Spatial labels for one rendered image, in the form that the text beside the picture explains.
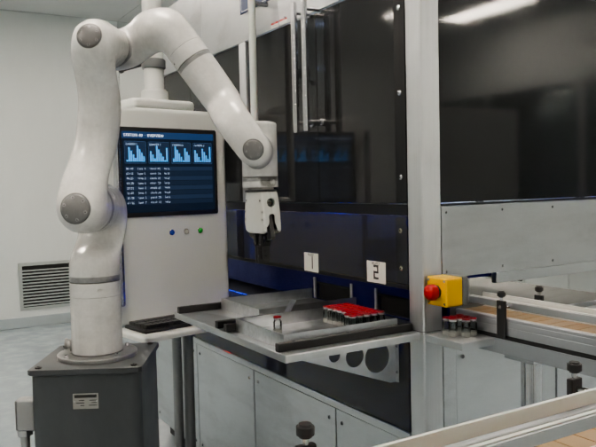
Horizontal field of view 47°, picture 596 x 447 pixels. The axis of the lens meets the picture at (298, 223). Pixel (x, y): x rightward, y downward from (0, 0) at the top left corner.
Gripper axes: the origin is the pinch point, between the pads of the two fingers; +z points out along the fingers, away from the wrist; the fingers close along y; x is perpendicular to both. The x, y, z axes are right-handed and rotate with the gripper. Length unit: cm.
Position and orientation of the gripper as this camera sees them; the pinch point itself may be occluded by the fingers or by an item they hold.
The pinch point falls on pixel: (262, 254)
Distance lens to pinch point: 166.5
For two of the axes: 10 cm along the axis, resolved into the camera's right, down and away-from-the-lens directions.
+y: -5.3, -0.3, 8.5
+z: 0.3, 10.0, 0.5
